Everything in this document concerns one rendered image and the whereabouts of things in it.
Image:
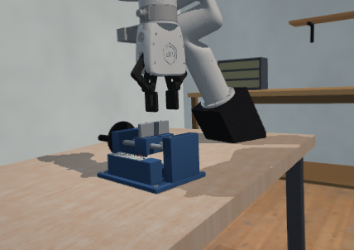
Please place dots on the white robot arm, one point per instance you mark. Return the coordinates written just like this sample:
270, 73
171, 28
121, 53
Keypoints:
194, 23

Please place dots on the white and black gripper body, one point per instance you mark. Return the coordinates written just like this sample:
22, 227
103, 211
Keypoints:
163, 48

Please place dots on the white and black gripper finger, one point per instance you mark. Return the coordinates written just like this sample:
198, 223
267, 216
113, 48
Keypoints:
172, 94
151, 97

